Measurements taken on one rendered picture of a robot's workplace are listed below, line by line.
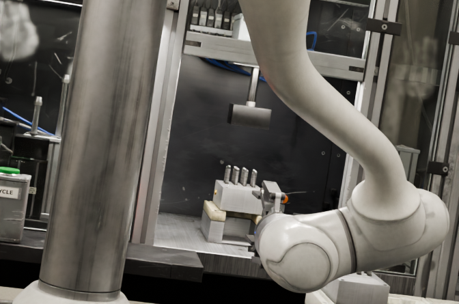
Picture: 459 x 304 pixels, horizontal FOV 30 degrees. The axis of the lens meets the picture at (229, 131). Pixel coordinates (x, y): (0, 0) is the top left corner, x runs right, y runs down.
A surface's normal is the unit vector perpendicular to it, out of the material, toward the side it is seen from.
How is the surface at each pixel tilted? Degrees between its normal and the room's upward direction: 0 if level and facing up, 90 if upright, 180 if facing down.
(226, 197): 90
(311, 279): 103
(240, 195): 90
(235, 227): 90
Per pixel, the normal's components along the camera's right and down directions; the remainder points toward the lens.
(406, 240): 0.25, 0.43
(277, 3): 0.08, 0.74
